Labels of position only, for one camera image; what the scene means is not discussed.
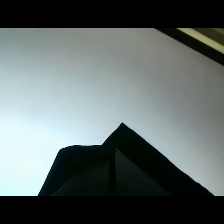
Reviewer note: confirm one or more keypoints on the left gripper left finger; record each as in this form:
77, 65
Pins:
91, 183

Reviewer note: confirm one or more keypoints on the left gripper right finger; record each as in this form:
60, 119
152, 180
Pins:
133, 181

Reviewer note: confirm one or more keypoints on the black garment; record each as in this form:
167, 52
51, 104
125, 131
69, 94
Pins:
83, 156

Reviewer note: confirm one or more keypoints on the silver frame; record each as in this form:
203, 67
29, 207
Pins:
203, 39

